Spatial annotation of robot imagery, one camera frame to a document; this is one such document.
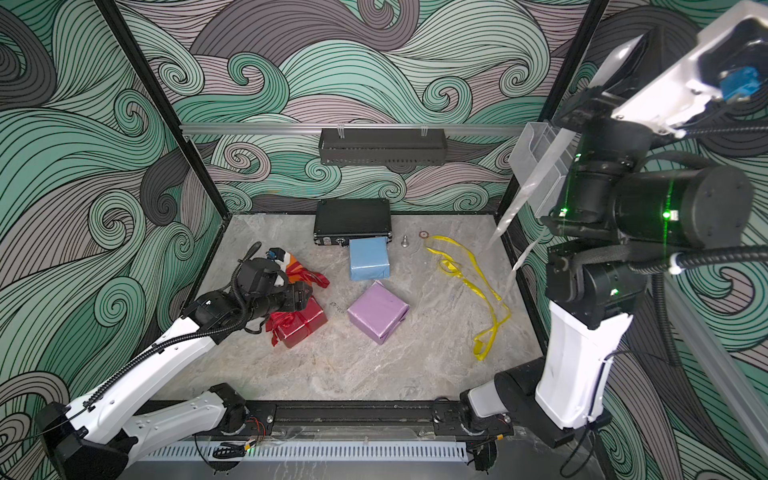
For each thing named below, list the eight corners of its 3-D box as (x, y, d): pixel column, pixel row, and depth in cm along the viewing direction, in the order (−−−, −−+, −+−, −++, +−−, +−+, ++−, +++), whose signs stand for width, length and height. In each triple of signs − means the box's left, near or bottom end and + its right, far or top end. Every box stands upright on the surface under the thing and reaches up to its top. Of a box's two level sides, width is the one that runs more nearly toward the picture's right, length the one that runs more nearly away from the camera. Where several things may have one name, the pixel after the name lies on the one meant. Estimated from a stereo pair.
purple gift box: (347, 321, 93) (345, 310, 87) (376, 291, 100) (376, 279, 94) (380, 350, 87) (381, 340, 81) (409, 317, 94) (411, 305, 88)
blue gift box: (348, 281, 101) (347, 270, 96) (351, 247, 111) (350, 236, 106) (389, 281, 101) (389, 270, 96) (388, 247, 111) (388, 236, 106)
